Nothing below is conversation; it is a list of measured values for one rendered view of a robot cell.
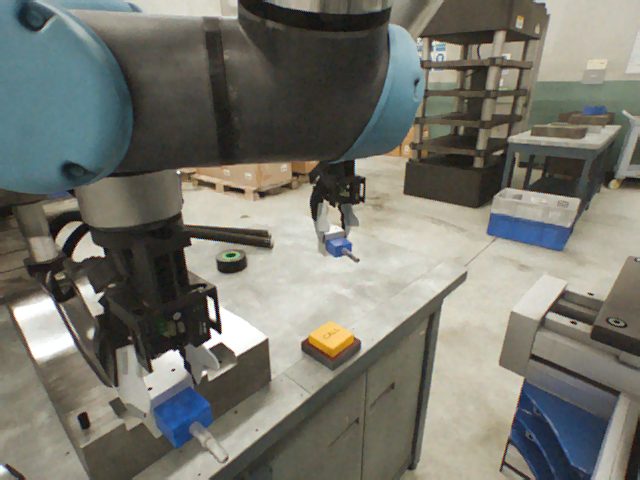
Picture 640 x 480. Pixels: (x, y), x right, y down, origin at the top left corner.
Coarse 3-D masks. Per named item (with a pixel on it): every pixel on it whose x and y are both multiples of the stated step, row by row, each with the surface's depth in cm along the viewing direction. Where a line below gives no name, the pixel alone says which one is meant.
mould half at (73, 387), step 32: (32, 288) 63; (32, 320) 57; (224, 320) 62; (32, 352) 54; (64, 352) 55; (256, 352) 57; (64, 384) 49; (96, 384) 49; (224, 384) 53; (256, 384) 59; (64, 416) 44; (96, 416) 44; (96, 448) 41; (128, 448) 44; (160, 448) 48
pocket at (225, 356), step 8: (216, 344) 56; (224, 344) 56; (216, 352) 57; (224, 352) 57; (232, 352) 55; (224, 360) 57; (232, 360) 56; (208, 368) 55; (224, 368) 53; (208, 376) 54; (216, 376) 52
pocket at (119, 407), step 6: (114, 402) 46; (120, 402) 47; (114, 408) 47; (120, 408) 47; (126, 408) 48; (120, 414) 47; (126, 414) 47; (132, 414) 47; (126, 420) 47; (132, 420) 47; (138, 420) 45; (126, 426) 46; (132, 426) 44
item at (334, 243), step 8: (328, 232) 80; (336, 232) 80; (344, 232) 81; (328, 240) 79; (336, 240) 79; (344, 240) 79; (320, 248) 82; (328, 248) 80; (336, 248) 77; (344, 248) 77; (336, 256) 78; (352, 256) 74
